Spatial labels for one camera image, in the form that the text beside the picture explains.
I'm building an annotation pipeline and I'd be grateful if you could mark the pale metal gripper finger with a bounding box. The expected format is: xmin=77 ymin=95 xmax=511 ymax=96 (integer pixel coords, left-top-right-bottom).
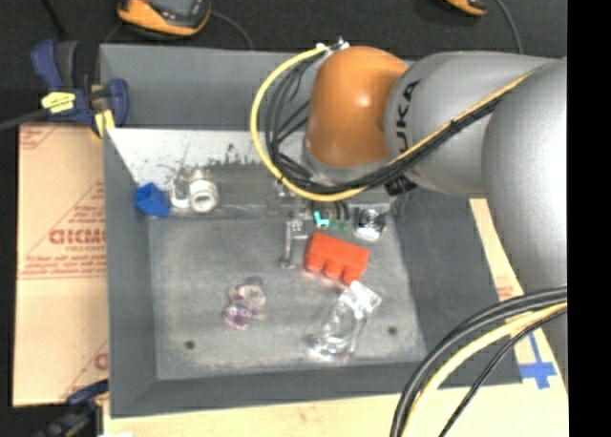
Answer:
xmin=278 ymin=219 xmax=309 ymax=270

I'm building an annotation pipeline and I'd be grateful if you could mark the red studded toy brick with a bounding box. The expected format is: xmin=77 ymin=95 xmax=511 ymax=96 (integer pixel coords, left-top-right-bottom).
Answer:
xmin=302 ymin=231 xmax=371 ymax=286

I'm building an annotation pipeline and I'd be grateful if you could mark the purple and pink small toy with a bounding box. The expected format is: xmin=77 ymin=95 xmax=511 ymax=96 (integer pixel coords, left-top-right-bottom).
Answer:
xmin=221 ymin=276 xmax=269 ymax=331

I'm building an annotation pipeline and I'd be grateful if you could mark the grey metal bin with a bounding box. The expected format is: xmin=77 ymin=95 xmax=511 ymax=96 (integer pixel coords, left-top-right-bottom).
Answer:
xmin=97 ymin=43 xmax=522 ymax=418

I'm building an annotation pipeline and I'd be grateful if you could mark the blue cube block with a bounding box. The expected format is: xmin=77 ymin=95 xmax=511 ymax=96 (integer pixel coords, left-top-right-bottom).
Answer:
xmin=134 ymin=181 xmax=172 ymax=219

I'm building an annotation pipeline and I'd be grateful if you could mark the brown cardboard board, red print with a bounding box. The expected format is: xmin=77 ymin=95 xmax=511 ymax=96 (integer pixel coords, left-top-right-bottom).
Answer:
xmin=11 ymin=122 xmax=111 ymax=408

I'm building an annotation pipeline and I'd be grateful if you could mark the white ring with clear holder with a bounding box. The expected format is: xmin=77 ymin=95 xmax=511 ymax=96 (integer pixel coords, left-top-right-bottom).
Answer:
xmin=168 ymin=170 xmax=221 ymax=215

